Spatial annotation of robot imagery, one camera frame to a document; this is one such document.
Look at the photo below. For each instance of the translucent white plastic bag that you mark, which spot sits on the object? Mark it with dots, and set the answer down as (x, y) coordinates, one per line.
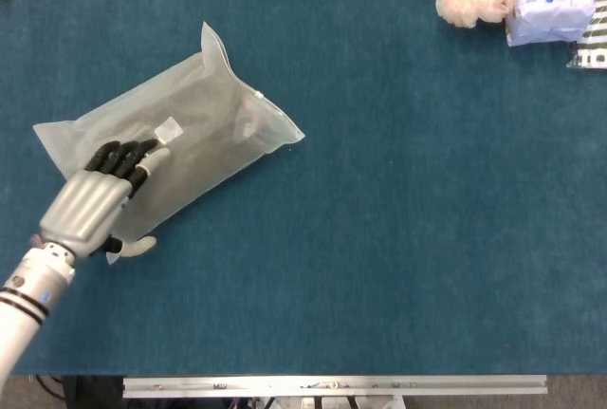
(213, 129)

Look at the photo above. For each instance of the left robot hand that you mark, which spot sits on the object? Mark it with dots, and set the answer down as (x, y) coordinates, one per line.
(83, 202)

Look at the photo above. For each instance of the aluminium frame rail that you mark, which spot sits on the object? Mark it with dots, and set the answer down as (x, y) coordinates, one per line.
(332, 386)

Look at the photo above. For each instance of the black white striped bag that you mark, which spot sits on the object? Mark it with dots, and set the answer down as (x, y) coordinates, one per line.
(593, 48)

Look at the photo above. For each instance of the white tissue pack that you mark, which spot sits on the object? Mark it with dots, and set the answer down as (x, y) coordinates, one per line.
(550, 1)

